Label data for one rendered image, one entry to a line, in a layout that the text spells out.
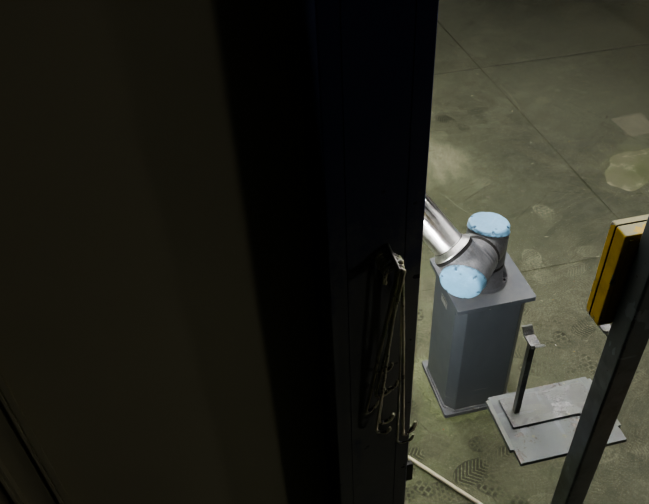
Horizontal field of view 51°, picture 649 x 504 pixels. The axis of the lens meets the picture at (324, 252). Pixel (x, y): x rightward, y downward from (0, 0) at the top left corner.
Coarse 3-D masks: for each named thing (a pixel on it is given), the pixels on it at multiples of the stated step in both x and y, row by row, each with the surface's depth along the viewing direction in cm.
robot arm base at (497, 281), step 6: (504, 264) 252; (498, 270) 247; (504, 270) 251; (492, 276) 248; (498, 276) 249; (504, 276) 253; (492, 282) 248; (498, 282) 249; (504, 282) 252; (486, 288) 249; (492, 288) 249; (498, 288) 250
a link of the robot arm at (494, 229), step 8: (472, 216) 243; (480, 216) 243; (488, 216) 243; (496, 216) 243; (472, 224) 239; (480, 224) 239; (488, 224) 239; (496, 224) 239; (504, 224) 239; (472, 232) 239; (480, 232) 236; (488, 232) 235; (496, 232) 235; (504, 232) 236; (488, 240) 235; (496, 240) 236; (504, 240) 238; (496, 248) 235; (504, 248) 240; (504, 256) 245
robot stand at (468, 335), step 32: (512, 288) 252; (448, 320) 261; (480, 320) 252; (512, 320) 256; (448, 352) 268; (480, 352) 264; (512, 352) 270; (448, 384) 278; (480, 384) 278; (448, 416) 286
